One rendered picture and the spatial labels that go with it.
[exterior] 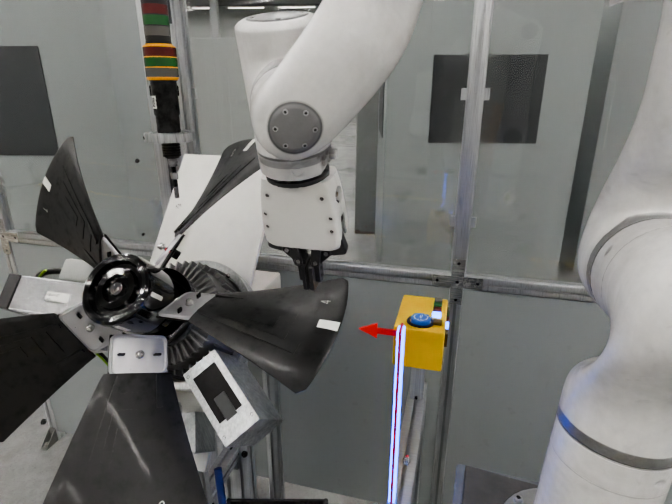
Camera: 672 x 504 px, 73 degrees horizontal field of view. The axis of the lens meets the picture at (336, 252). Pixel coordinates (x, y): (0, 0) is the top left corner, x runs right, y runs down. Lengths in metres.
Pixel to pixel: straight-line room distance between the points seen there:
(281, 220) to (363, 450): 1.35
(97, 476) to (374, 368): 1.00
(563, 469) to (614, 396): 0.12
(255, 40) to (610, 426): 0.51
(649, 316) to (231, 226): 0.84
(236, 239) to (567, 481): 0.77
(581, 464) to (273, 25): 0.54
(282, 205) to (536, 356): 1.12
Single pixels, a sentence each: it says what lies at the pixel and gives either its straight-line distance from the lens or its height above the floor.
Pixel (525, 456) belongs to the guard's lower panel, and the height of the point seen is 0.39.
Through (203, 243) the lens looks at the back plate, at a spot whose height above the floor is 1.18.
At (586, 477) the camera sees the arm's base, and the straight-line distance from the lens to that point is 0.60.
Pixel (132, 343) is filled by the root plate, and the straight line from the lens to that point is 0.82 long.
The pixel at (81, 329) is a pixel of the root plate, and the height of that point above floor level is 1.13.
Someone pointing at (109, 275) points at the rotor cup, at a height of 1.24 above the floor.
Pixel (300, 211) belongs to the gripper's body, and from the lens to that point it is 0.54.
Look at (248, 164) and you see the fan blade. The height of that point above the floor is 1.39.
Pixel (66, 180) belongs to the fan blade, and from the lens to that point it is 0.99.
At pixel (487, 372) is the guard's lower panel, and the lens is 1.55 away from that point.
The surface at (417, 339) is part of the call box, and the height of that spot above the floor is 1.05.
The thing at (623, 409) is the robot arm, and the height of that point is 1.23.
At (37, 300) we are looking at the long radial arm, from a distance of 1.13.
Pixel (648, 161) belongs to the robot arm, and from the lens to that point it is 0.53.
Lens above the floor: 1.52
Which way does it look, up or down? 20 degrees down
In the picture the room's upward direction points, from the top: straight up
